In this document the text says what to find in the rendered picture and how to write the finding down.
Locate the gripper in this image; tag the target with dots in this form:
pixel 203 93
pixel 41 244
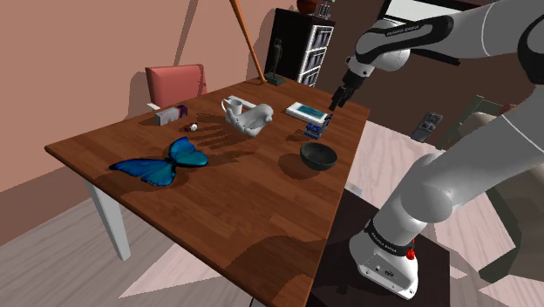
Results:
pixel 345 88

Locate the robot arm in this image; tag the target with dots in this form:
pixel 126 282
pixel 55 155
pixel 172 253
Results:
pixel 476 161

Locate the white tablet with teal screen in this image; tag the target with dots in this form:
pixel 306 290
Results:
pixel 307 112

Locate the blue and white toy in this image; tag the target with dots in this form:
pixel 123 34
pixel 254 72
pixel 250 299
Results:
pixel 316 127

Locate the black and white shelf cabinet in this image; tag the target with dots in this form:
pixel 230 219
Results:
pixel 304 47

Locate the black bowl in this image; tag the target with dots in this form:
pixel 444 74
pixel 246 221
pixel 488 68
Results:
pixel 318 156

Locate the dark human statuette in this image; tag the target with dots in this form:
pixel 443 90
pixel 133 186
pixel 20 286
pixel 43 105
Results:
pixel 276 61

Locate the black remote control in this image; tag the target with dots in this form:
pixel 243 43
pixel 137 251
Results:
pixel 426 126

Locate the white hand sculpture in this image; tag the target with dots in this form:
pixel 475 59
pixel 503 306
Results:
pixel 250 119

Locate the orange wooden pole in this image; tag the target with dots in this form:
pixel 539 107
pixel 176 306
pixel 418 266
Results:
pixel 248 38

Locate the white mug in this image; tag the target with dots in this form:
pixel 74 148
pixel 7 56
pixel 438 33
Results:
pixel 233 104

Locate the wooden table with white legs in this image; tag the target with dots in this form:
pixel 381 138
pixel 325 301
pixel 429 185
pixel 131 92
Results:
pixel 238 191

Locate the small red and white object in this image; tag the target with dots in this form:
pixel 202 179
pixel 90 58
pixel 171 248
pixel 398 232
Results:
pixel 191 126

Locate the red chair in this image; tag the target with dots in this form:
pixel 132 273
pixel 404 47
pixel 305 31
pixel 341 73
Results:
pixel 174 85

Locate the dark robot stand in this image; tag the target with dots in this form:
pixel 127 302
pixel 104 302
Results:
pixel 344 263

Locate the grey and purple box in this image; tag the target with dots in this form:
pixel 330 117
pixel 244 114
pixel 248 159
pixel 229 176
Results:
pixel 170 115

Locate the dark green chair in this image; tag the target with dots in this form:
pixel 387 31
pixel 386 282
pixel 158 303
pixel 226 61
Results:
pixel 497 187

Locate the blue butterfly figure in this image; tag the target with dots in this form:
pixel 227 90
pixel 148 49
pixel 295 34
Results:
pixel 159 166

